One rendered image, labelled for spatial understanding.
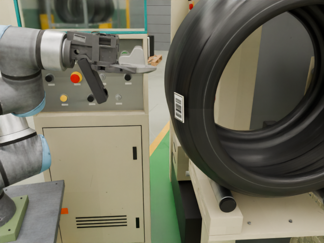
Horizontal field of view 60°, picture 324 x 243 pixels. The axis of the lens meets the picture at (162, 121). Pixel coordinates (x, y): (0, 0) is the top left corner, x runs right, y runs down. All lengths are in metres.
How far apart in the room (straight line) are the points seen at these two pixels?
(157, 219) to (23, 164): 1.17
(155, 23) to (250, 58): 9.46
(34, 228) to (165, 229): 1.01
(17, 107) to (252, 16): 0.57
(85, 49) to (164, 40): 9.70
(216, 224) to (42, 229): 0.68
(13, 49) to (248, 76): 0.72
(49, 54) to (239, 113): 0.68
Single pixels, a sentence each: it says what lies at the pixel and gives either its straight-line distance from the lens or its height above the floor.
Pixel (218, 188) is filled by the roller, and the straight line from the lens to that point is 0.80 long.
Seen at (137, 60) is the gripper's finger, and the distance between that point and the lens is 0.67.
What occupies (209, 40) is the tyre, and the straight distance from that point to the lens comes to 0.59.
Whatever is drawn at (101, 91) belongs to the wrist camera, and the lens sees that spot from 0.70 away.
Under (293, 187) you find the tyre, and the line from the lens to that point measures 0.79.
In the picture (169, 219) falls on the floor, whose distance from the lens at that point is 2.09.
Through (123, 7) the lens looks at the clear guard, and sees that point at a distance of 1.30.
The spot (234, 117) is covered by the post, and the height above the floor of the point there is 1.00.
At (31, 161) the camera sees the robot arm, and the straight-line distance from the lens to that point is 1.18.
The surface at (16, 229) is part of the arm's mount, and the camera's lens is 1.21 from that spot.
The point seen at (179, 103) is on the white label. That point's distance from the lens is 0.61.
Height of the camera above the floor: 1.37
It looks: 22 degrees down
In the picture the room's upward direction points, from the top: straight up
